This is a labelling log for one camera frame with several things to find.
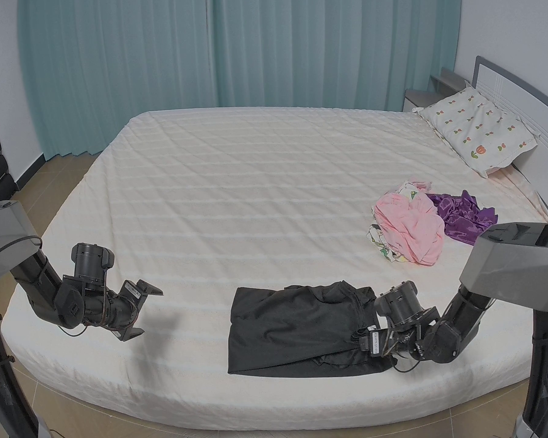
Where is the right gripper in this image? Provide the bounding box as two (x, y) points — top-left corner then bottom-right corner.
(358, 327), (400, 366)

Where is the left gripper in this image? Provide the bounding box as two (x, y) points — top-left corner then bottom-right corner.
(110, 280), (164, 342)

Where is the black T-shirt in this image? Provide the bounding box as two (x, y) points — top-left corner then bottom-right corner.
(227, 280), (399, 378)

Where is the white printed garment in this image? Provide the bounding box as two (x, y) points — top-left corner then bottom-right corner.
(367, 224), (409, 263)

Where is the pink garment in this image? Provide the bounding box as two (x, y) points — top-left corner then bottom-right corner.
(374, 182), (445, 266)

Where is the purple garment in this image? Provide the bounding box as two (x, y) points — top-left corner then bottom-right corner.
(427, 190), (498, 246)

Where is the bed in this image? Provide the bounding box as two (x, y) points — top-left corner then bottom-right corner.
(2, 55), (548, 430)

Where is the white printed pillow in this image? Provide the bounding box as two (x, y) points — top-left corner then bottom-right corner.
(413, 81), (539, 179)

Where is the grey bedside table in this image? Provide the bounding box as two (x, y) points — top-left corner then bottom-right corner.
(403, 68), (469, 113)

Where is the blue-green curtain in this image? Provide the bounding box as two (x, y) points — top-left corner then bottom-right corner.
(17, 0), (219, 161)
(211, 0), (462, 113)

